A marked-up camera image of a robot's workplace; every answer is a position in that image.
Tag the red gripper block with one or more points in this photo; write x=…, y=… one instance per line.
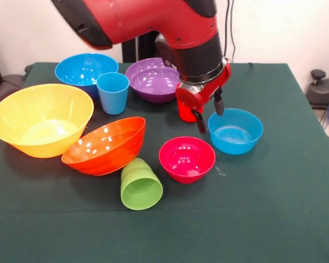
x=200, y=96

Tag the small blue bowl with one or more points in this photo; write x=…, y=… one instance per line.
x=235, y=145

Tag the pink bowl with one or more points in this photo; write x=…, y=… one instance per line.
x=186, y=170

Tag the green cup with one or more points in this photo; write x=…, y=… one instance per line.
x=141, y=194

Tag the orange bowl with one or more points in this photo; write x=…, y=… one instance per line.
x=104, y=156

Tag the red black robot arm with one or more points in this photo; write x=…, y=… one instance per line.
x=153, y=16

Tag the red cup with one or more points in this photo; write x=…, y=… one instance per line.
x=185, y=113

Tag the purple bowl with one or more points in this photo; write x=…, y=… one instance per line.
x=150, y=82

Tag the blue cup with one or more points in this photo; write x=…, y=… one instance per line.
x=112, y=93

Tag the dark green tablecloth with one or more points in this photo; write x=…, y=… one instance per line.
x=235, y=213

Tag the large blue bowl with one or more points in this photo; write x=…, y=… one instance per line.
x=82, y=68

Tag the large yellow bowl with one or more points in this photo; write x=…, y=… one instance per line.
x=44, y=137

